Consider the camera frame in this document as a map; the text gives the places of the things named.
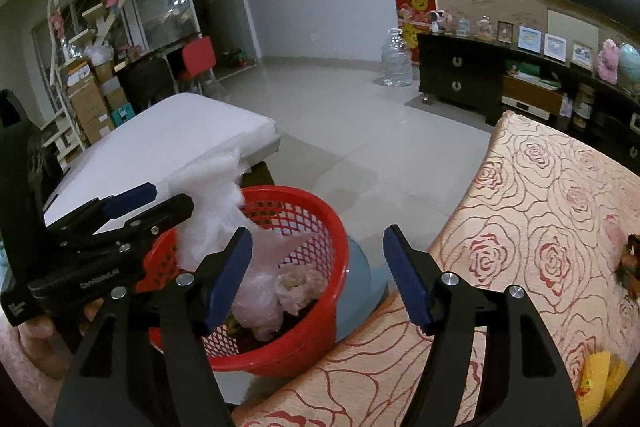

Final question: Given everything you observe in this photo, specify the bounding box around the red festive wall poster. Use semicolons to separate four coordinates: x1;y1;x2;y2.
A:
392;0;438;52

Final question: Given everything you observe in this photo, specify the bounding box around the large cardboard box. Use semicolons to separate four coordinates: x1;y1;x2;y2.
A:
67;74;113;145

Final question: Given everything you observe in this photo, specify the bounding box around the blue white picture frame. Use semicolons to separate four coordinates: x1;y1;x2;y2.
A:
543;33;567;60
571;42;594;68
517;26;543;54

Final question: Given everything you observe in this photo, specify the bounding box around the crumpled pale purple wrapper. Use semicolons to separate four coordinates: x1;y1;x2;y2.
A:
232;272;286;340

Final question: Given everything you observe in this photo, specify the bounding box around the blue round stool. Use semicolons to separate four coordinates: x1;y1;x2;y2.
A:
330;234;390;343

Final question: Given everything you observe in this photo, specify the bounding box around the red chair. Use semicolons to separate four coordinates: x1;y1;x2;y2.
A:
177;36;231;102

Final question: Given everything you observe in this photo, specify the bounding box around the crumpled beige tissue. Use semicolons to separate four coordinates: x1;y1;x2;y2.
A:
275;269;321;315

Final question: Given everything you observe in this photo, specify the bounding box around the white plastic bag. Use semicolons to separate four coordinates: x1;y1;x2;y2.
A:
167;147;321;273

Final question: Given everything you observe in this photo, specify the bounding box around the pale blue globe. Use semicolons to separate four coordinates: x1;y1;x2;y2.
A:
619;43;640;90

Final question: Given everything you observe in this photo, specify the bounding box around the person's left hand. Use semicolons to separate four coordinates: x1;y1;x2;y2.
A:
17;317;63;354

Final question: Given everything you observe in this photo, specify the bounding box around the pink plush toy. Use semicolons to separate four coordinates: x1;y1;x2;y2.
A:
595;39;623;84

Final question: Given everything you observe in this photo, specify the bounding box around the large clear water bottle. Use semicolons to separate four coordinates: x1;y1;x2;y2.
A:
380;27;413;88

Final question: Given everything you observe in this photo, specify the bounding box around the small cardboard box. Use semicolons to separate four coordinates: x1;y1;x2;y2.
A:
62;59;93;88

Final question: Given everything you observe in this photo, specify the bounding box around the rose patterned tablecloth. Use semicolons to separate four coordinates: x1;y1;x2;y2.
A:
235;109;640;427

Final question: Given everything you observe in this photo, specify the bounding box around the brown dried peel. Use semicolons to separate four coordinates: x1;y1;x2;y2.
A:
616;232;640;300

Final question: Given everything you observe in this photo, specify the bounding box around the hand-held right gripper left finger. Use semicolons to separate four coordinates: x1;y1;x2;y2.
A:
52;226;254;427

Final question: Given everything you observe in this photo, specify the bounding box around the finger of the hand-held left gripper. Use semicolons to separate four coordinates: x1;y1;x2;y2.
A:
45;183;157;236
27;194;195;319

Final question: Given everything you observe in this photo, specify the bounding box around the white wall panel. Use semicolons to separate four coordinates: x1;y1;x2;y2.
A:
546;9;601;52

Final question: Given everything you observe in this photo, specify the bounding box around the red plastic mesh basket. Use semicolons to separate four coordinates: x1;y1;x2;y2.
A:
135;185;349;379

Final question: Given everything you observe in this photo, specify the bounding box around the black chair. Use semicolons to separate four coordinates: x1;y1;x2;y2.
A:
120;57;176;112

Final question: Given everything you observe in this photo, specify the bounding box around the black television cabinet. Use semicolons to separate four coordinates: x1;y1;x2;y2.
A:
417;32;640;162

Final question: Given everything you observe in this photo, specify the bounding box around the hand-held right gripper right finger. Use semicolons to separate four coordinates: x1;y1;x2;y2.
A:
382;223;583;427

